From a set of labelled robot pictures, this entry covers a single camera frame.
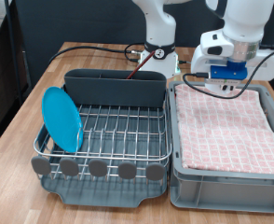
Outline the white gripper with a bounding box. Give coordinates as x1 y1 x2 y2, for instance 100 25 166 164
190 43 274 92

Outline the brown wooden spoon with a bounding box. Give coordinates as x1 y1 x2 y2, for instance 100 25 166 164
126 49 157 80

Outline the blue plate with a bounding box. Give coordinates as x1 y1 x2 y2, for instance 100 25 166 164
41 86 84 154

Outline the grey dish drying rack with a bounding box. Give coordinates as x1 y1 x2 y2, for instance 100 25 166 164
38 83 171 209

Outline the pink checked cloth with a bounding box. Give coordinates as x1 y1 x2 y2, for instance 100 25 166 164
174 83 274 175

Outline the grey plastic crate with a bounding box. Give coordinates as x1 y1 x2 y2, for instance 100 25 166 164
168 80 274 215

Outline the dark grey cutlery holder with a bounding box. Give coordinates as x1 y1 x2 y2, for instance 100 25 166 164
63 68 168 108

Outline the blue mounted wrist camera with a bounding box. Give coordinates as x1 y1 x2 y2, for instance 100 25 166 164
204 60 249 85

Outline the black table cable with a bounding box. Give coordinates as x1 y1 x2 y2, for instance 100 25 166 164
48 42 145 64

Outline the metal wire dish rack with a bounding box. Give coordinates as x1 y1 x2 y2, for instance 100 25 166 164
31 85 172 185

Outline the dark metal frame pole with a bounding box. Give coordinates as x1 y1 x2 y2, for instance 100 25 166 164
4 0 23 106

